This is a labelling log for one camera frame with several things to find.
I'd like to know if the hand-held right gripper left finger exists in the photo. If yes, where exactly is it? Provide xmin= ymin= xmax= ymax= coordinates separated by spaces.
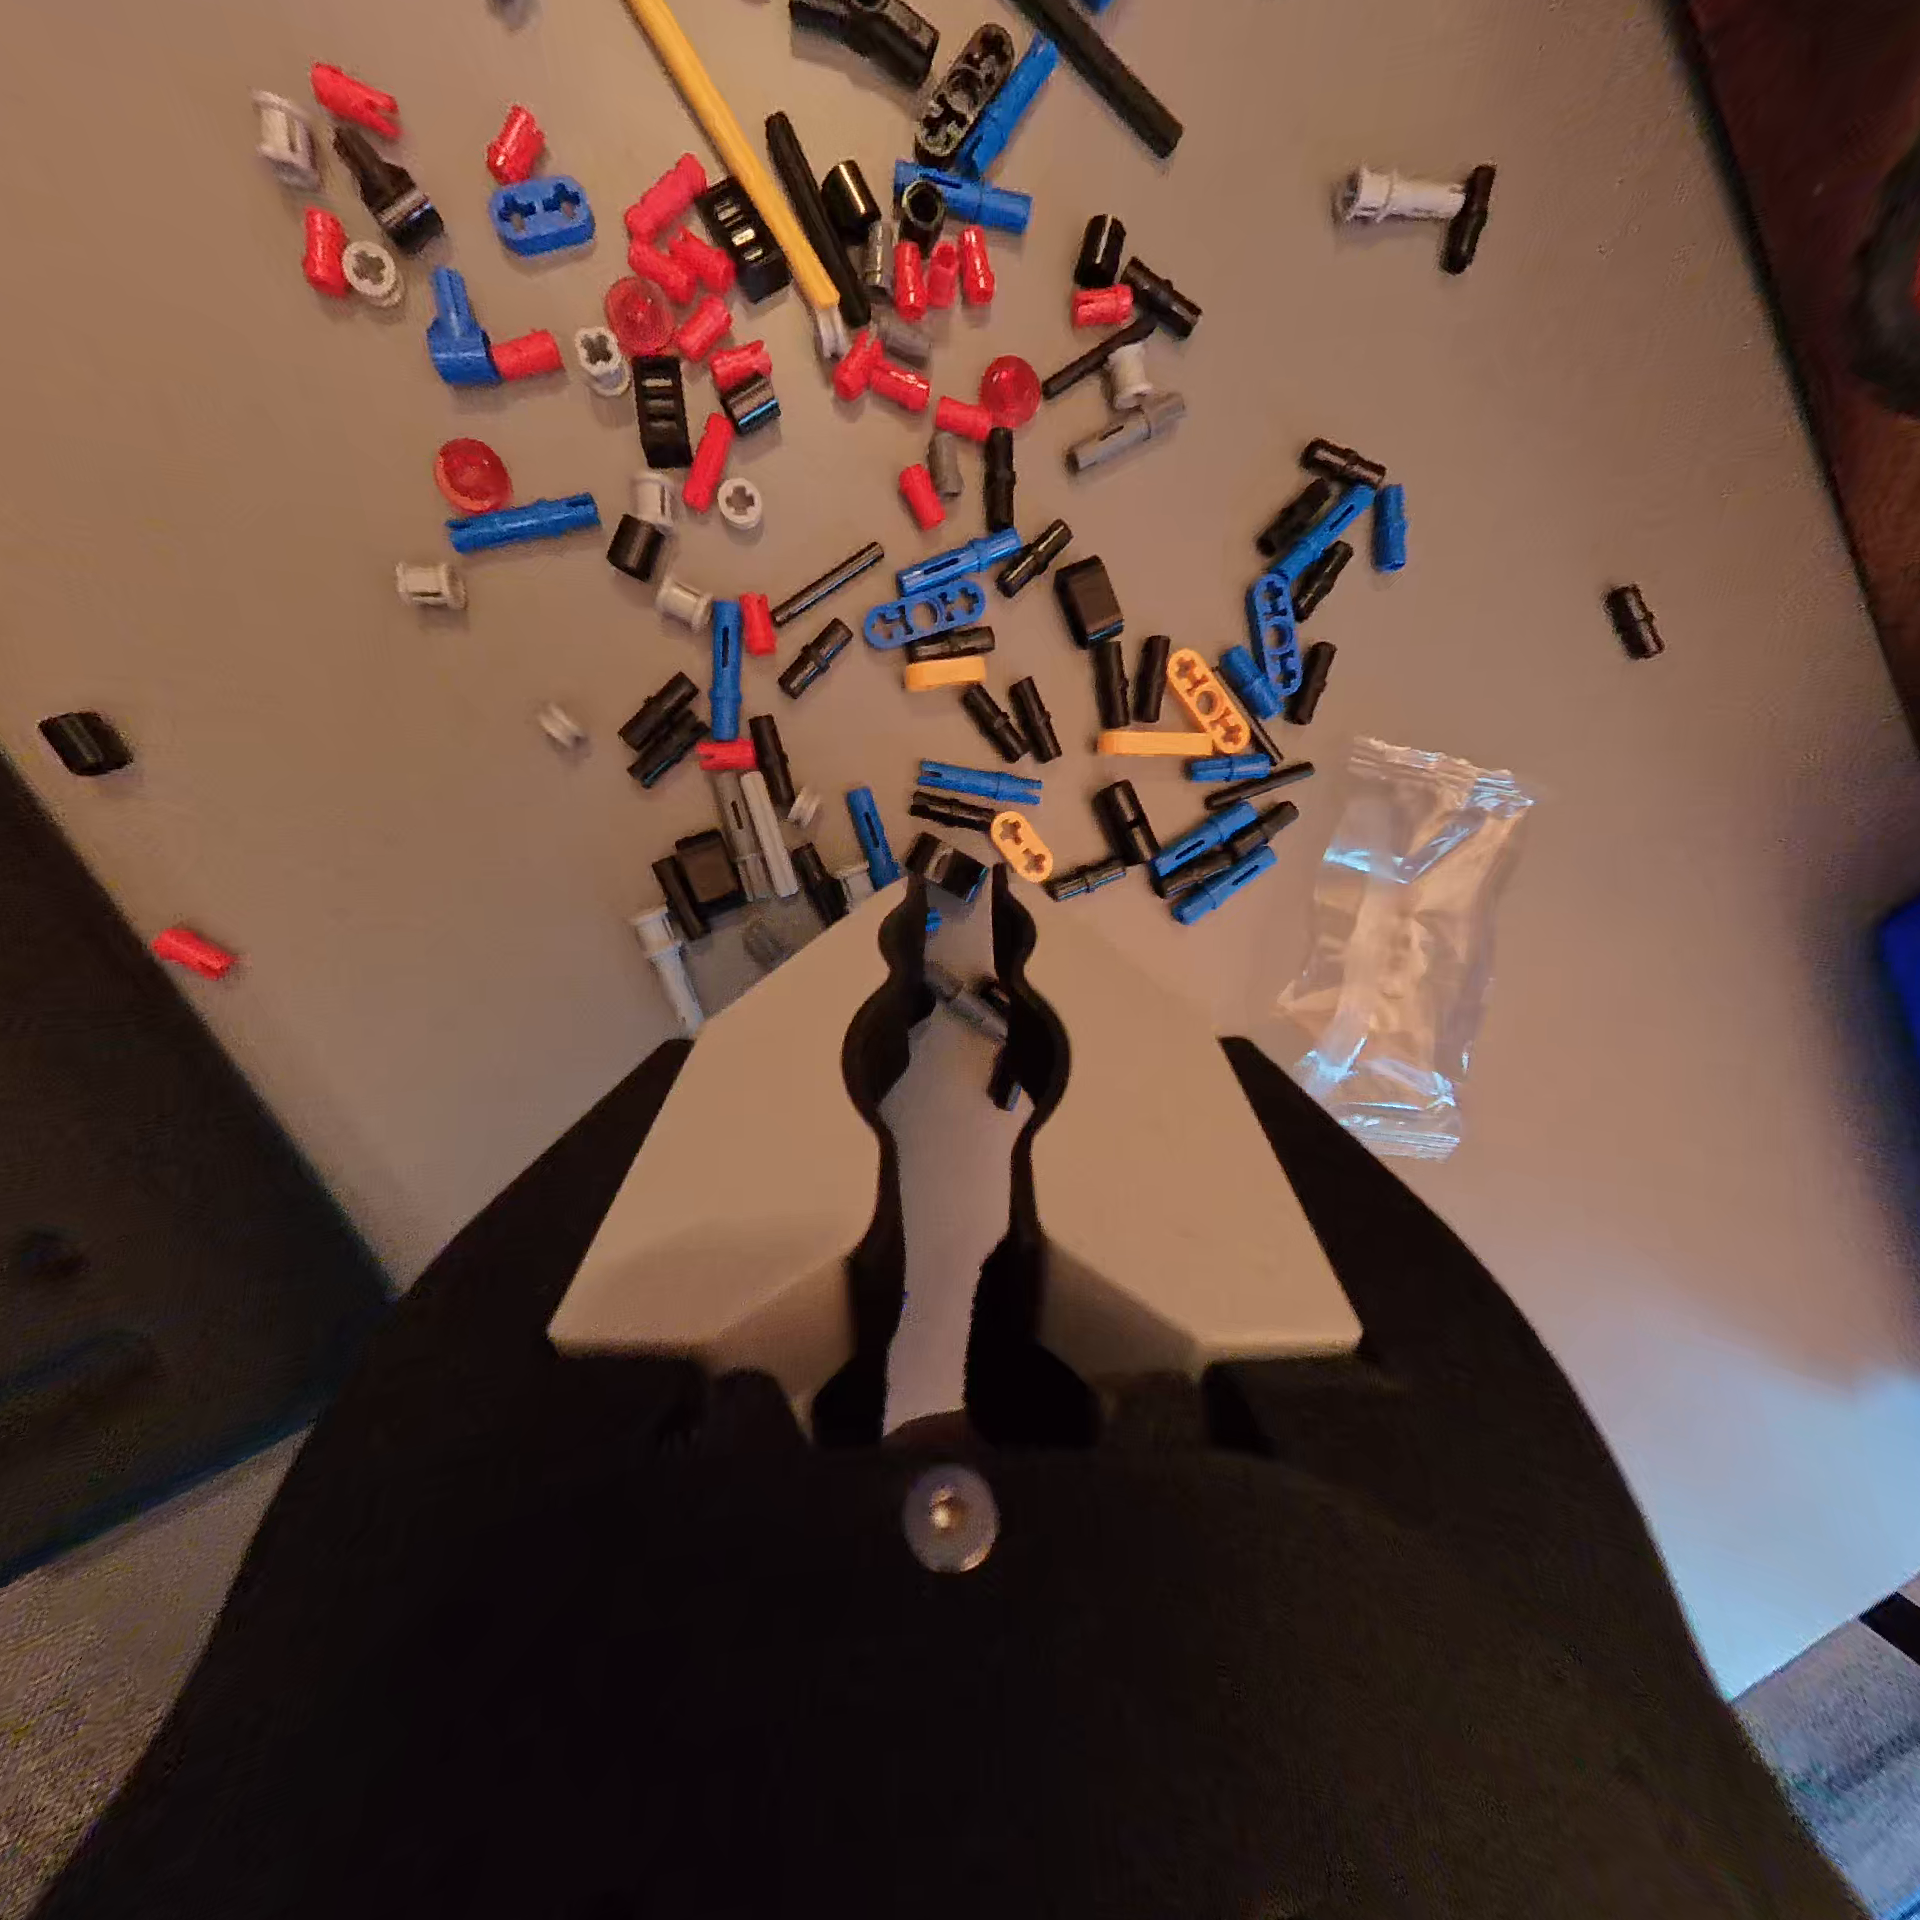
xmin=545 ymin=876 xmax=938 ymax=1448

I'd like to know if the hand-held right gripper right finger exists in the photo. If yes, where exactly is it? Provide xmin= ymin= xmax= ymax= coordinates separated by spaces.
xmin=975 ymin=869 xmax=1367 ymax=1446

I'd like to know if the grey desk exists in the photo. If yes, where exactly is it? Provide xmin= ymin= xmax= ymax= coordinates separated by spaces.
xmin=0 ymin=0 xmax=1920 ymax=1706

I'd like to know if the clear plastic bag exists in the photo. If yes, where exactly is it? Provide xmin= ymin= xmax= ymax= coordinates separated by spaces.
xmin=1275 ymin=736 xmax=1537 ymax=1160

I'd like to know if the blue storage bin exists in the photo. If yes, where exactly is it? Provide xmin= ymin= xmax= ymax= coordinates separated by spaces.
xmin=1872 ymin=897 xmax=1920 ymax=1080

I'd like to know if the pile of small connector pieces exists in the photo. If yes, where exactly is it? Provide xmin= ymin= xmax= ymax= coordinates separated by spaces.
xmin=248 ymin=0 xmax=1415 ymax=1050

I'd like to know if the blue oval connector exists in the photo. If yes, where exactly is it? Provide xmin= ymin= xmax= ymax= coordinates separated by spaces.
xmin=488 ymin=175 xmax=601 ymax=256

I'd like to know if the black and grey pin connector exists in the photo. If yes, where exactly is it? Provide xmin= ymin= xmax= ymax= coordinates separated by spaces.
xmin=1333 ymin=161 xmax=1499 ymax=279

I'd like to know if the yellow axle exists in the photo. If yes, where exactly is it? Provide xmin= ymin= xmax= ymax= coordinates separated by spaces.
xmin=622 ymin=0 xmax=846 ymax=356

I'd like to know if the black long axle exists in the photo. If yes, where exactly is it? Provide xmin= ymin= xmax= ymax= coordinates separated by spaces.
xmin=1010 ymin=0 xmax=1188 ymax=160

